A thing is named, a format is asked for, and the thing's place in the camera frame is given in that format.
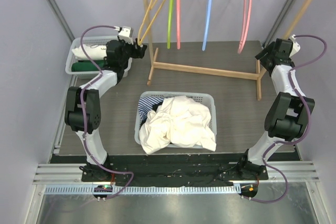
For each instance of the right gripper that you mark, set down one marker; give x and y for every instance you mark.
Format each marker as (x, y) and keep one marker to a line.
(263, 54)

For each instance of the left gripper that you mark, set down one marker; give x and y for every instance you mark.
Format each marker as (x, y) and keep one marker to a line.
(139, 52)

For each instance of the blue striped tank top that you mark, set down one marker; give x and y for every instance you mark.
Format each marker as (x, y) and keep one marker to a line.
(145, 105)

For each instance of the black tank top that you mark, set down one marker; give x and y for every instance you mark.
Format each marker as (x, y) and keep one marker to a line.
(154, 108)

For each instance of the yellow hanger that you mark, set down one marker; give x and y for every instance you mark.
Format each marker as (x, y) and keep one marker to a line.
(152, 11)

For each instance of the white tank top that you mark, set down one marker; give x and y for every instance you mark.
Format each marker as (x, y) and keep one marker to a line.
(179, 121)

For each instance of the lime green hanger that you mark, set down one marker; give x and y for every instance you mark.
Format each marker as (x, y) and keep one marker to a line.
(169, 23)

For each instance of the pink wavy hanger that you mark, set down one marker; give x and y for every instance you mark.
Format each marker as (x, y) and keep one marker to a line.
(178, 24)

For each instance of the light blue hanger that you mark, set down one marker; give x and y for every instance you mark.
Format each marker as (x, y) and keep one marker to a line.
(207, 22)

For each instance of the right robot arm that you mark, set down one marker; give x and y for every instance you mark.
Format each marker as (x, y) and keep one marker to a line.
(287, 118)

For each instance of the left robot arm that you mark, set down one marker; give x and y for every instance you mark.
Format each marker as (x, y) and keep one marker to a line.
(83, 109)

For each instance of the white plastic basket back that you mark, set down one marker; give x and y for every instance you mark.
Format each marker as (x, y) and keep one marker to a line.
(95, 40)

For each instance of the white folded cloth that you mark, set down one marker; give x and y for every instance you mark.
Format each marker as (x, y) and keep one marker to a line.
(95, 52)

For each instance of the dark green folded cloth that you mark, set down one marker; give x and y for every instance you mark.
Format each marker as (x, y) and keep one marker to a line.
(83, 66)

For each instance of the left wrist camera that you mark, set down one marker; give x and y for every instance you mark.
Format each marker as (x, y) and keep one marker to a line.
(125, 33)

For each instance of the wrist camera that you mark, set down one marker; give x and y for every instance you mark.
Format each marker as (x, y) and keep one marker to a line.
(295, 45)
(125, 33)

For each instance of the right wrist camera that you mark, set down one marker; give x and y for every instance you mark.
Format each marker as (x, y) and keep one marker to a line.
(295, 45)

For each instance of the white cable duct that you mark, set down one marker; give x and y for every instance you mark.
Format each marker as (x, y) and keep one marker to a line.
(100, 190)

